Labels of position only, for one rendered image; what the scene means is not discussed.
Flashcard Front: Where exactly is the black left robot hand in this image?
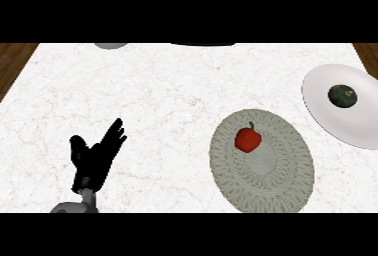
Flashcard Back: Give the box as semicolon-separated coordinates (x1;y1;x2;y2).
68;117;129;195

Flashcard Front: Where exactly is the grey woven round placemat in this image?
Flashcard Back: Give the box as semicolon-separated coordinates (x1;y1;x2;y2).
208;108;316;214

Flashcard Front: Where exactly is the white round plate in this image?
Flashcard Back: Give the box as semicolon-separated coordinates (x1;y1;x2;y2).
302;63;378;151

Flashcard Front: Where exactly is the dark green round squash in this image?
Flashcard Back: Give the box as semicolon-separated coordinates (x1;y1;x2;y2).
327;84;359;109

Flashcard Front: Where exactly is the red bell pepper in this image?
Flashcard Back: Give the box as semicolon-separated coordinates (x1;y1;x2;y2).
234;121;263;154

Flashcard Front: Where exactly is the grey round object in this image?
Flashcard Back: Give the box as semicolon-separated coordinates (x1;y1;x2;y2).
93;43;130;51

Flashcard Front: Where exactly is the black flat object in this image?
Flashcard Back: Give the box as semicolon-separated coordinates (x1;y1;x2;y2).
170;43;237;47

